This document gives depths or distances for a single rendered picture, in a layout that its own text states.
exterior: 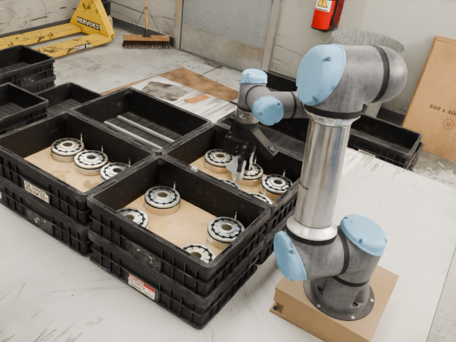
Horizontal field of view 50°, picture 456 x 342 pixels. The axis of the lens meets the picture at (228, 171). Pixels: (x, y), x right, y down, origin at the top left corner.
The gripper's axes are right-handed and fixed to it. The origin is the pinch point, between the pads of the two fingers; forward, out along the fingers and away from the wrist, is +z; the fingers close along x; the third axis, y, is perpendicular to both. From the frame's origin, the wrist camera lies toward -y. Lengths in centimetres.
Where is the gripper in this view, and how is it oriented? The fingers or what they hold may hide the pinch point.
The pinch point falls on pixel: (243, 176)
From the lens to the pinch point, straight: 157.0
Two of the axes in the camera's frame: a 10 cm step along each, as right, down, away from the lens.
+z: -1.3, 8.3, 5.4
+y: -8.7, -3.5, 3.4
